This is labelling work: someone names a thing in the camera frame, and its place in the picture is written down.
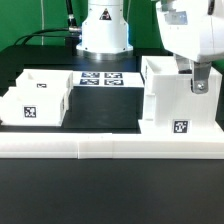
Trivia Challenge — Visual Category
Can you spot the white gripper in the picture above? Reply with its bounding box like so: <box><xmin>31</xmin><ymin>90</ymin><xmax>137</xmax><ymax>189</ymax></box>
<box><xmin>156</xmin><ymin>0</ymin><xmax>224</xmax><ymax>94</ymax></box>

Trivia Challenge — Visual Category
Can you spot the white drawer cabinet box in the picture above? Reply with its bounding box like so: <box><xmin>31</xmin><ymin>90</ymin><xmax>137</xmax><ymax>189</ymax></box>
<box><xmin>139</xmin><ymin>56</ymin><xmax>222</xmax><ymax>134</ymax></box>

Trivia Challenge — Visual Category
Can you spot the white front drawer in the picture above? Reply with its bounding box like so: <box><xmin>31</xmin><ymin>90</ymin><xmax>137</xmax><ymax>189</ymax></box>
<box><xmin>0</xmin><ymin>87</ymin><xmax>68</xmax><ymax>126</ymax></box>

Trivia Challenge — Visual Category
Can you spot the white drawer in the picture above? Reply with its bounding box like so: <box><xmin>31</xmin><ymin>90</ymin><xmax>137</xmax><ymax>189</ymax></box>
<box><xmin>0</xmin><ymin>87</ymin><xmax>68</xmax><ymax>126</ymax></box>
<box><xmin>16</xmin><ymin>69</ymin><xmax>73</xmax><ymax>96</ymax></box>

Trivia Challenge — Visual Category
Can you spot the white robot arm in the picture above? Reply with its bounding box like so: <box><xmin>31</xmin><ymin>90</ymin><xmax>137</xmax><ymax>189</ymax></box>
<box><xmin>77</xmin><ymin>0</ymin><xmax>224</xmax><ymax>94</ymax></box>

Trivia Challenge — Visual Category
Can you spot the white rear drawer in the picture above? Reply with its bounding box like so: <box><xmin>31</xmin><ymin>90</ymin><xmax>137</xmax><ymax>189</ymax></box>
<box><xmin>16</xmin><ymin>69</ymin><xmax>73</xmax><ymax>96</ymax></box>

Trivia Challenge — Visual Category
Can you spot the white marker tag plate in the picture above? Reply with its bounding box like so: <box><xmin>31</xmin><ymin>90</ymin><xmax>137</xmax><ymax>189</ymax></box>
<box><xmin>73</xmin><ymin>71</ymin><xmax>144</xmax><ymax>88</ymax></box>

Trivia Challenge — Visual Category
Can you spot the black connector block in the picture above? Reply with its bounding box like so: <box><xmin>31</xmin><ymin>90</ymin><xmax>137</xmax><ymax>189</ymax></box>
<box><xmin>65</xmin><ymin>36</ymin><xmax>80</xmax><ymax>51</ymax></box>

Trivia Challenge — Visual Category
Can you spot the white L-shaped fence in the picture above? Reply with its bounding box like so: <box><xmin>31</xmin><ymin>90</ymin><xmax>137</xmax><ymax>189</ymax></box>
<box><xmin>0</xmin><ymin>132</ymin><xmax>224</xmax><ymax>159</ymax></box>

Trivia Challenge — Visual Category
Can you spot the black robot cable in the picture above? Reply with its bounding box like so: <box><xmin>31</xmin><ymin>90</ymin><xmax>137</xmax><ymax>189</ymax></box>
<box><xmin>13</xmin><ymin>0</ymin><xmax>83</xmax><ymax>46</ymax></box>

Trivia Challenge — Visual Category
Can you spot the white cord on wall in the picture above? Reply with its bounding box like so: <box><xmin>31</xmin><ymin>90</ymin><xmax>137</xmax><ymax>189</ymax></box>
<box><xmin>40</xmin><ymin>0</ymin><xmax>45</xmax><ymax>46</ymax></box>

